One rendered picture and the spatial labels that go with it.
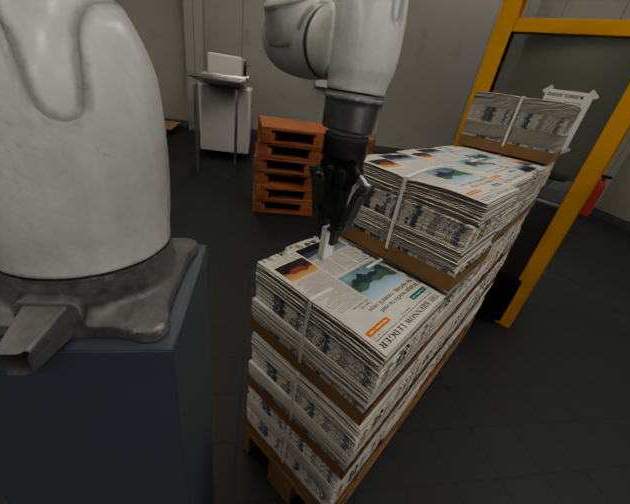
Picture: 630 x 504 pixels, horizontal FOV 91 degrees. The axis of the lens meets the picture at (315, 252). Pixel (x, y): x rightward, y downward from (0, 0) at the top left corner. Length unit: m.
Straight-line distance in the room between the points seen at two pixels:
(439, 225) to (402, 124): 6.89
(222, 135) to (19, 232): 4.68
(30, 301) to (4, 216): 0.07
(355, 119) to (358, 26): 0.11
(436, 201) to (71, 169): 0.66
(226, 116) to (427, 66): 4.46
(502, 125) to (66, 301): 1.56
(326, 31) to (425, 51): 7.16
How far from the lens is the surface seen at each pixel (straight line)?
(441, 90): 7.89
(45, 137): 0.28
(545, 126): 1.59
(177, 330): 0.34
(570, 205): 2.15
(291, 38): 0.59
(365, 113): 0.50
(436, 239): 0.78
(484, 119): 1.64
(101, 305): 0.34
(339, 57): 0.50
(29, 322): 0.33
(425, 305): 0.75
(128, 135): 0.29
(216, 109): 4.90
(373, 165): 0.84
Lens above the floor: 1.23
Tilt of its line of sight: 29 degrees down
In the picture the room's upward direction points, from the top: 10 degrees clockwise
